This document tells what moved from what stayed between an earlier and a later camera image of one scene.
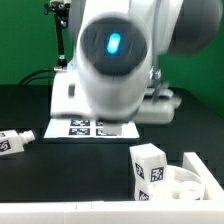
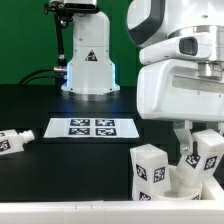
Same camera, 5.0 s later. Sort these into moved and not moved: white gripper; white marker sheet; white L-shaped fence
Moved: white gripper
Not moved: white L-shaped fence; white marker sheet
